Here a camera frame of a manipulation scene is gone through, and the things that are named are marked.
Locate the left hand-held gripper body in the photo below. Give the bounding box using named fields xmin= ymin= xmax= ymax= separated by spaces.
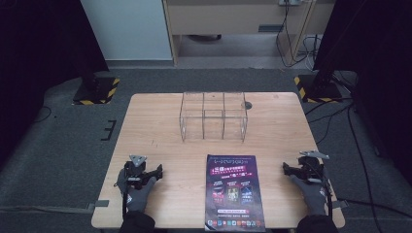
xmin=123 ymin=153 xmax=148 ymax=191

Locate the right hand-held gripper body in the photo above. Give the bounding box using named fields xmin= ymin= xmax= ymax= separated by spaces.
xmin=296 ymin=150 xmax=330 ymax=184

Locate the purple magazine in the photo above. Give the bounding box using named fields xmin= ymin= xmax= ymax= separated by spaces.
xmin=204 ymin=153 xmax=266 ymax=233

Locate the clear acrylic divided organizer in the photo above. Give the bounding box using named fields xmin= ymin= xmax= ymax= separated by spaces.
xmin=178 ymin=91 xmax=249 ymax=144

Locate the person's left hand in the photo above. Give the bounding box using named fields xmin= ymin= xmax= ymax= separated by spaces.
xmin=116 ymin=168 xmax=157 ymax=215

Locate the person's right hand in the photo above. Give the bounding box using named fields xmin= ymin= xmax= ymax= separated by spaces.
xmin=289 ymin=174 xmax=329 ymax=216

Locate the grey tape piece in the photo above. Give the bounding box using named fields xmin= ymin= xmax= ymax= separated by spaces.
xmin=330 ymin=199 xmax=350 ymax=210
xmin=86 ymin=199 xmax=111 ymax=212

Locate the black stand base striped tape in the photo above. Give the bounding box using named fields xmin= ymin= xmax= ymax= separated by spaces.
xmin=72 ymin=76 xmax=120 ymax=106
xmin=293 ymin=73 xmax=344 ymax=105

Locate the black curtain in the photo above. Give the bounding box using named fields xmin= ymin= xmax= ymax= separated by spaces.
xmin=0 ymin=0 xmax=110 ymax=169
xmin=312 ymin=0 xmax=412 ymax=187

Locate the white panel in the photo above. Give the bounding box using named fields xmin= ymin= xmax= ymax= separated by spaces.
xmin=79 ymin=0 xmax=173 ymax=62

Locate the light wooden desk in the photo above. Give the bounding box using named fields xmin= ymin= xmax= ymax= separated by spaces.
xmin=161 ymin=0 xmax=336 ymax=67

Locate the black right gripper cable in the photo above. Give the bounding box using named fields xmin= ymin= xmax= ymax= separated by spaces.
xmin=310 ymin=161 xmax=334 ymax=218

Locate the long black floor cable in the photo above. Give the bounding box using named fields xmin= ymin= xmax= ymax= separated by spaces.
xmin=347 ymin=105 xmax=387 ymax=233

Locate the black floor cable pair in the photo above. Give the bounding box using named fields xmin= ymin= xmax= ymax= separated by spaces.
xmin=304 ymin=96 xmax=354 ymax=146

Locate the thin black floor cable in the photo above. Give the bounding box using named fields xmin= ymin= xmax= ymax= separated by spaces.
xmin=33 ymin=105 xmax=52 ymax=124

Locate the bundle of black cables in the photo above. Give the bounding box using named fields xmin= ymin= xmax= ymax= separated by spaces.
xmin=275 ymin=0 xmax=323 ymax=72

